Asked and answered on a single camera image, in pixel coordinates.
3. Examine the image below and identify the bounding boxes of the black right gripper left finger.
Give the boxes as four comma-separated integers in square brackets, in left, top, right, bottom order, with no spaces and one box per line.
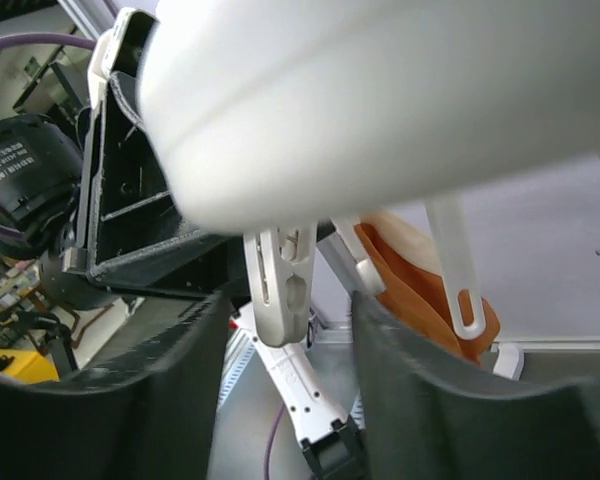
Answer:
[0,293,225,479]

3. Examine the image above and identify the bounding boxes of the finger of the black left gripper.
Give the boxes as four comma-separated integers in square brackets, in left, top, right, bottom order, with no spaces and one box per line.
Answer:
[62,72,240,300]

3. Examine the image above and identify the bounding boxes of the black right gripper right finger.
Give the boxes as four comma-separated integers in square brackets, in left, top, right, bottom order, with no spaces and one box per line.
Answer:
[351,292,600,479]

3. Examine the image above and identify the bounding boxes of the white hanger clip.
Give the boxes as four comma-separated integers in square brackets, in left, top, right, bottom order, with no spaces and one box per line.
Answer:
[243,223,317,348]

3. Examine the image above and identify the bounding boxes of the white plastic clip hanger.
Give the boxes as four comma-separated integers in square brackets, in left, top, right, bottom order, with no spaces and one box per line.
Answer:
[138,1,600,339]

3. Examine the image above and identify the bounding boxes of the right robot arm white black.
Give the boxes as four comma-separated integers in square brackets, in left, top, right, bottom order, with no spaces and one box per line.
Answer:
[0,294,600,479]

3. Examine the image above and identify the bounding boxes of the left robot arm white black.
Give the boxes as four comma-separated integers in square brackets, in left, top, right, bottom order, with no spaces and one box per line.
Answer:
[0,71,249,310]

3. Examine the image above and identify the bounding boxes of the white stand base foot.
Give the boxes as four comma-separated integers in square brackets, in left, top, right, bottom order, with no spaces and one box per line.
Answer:
[506,339,600,383]

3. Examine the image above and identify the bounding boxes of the orange sock with cream cuff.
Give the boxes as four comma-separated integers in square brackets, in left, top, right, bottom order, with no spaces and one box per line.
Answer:
[355,211,501,364]

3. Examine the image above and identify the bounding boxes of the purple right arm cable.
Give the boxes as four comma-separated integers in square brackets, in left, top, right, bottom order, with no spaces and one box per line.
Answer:
[262,404,286,480]

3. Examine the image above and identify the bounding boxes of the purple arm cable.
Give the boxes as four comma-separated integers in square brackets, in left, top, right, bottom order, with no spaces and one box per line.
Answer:
[262,404,286,480]
[0,32,99,61]

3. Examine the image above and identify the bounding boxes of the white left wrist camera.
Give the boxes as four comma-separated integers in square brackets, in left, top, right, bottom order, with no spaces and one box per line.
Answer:
[87,7,157,109]

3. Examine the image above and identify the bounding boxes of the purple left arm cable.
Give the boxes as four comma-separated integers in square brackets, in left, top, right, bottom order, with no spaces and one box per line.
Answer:
[0,32,99,61]

